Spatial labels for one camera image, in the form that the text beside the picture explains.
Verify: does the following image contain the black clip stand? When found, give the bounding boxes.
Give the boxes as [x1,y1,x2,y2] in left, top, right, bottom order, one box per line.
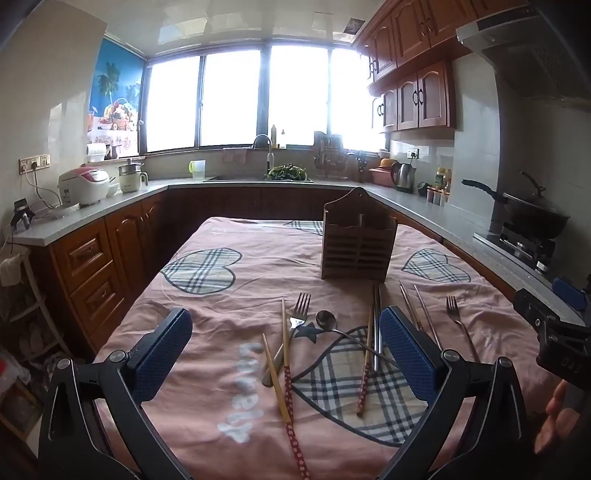
[11,198,35,229]

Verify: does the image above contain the plain wooden chopstick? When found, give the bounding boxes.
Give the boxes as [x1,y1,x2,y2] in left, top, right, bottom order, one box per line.
[261,333,293,424]

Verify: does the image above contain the wooden lower kitchen cabinets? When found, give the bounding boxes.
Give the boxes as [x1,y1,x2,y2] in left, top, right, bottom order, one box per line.
[48,191,167,352]

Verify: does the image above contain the white electric cooking pot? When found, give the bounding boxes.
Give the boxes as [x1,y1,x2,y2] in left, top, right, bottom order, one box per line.
[117,159,149,192]

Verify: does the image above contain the steel sink faucet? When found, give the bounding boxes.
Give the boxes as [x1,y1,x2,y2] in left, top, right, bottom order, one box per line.
[252,134,275,178]

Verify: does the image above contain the steel spoon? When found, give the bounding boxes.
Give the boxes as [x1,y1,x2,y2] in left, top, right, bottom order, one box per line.
[315,310,400,367]

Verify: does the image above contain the large kitchen window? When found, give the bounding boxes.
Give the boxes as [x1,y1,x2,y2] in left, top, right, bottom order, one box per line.
[145,44,384,153]

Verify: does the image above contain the wooden upper wall cabinets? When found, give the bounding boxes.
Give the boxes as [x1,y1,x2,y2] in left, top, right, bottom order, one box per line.
[353,0,532,134]

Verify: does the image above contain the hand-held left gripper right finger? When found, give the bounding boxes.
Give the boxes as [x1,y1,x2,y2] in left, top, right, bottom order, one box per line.
[376,305,529,480]

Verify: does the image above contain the wooden slatted utensil holder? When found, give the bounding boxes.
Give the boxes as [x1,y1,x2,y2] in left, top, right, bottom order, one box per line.
[321,187,399,282]

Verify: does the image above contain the white and red rice cooker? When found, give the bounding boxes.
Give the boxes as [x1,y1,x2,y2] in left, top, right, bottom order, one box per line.
[58,167,110,207]

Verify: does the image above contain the white wall socket strip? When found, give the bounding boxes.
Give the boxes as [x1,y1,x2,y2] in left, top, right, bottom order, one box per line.
[18,154,51,175]

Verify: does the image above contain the tropical fruit wall poster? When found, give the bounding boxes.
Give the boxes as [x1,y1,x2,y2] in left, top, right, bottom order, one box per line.
[88,37,146,160]

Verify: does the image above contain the black gas stove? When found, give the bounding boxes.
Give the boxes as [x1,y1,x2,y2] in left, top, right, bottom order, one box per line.
[475,224,557,273]

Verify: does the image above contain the steel fork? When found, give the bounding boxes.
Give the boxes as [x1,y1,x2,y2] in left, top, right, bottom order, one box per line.
[261,292,312,387]
[445,295,481,363]

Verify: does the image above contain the pink plaid-heart tablecloth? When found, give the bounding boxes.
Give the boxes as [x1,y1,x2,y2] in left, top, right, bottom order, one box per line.
[92,216,561,480]

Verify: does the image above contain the steel electric kettle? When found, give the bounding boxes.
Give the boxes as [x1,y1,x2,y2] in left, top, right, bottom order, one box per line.
[390,161,417,193]

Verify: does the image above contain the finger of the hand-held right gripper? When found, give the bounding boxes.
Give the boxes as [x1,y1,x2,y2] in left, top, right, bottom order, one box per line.
[551,276,590,313]
[512,288,561,335]

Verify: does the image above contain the black wok with lid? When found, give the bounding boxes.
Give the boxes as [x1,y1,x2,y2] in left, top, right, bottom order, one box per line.
[462,171,571,241]

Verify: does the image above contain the white metal shelf rack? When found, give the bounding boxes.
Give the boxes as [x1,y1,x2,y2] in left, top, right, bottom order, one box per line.
[0,251,70,370]

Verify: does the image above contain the steel range hood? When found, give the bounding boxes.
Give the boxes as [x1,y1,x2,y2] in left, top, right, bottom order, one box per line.
[456,4,591,100]

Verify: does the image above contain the green leafy vegetables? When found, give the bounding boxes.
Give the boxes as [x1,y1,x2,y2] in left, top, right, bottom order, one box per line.
[264,164,309,182]

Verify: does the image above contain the person's right hand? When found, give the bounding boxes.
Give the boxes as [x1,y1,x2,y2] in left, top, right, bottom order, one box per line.
[534,378,579,455]

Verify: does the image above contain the dark dish rack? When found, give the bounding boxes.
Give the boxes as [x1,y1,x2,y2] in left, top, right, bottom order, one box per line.
[313,130,352,182]

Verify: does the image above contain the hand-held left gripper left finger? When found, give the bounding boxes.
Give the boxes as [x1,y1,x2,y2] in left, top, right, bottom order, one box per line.
[38,307,195,480]

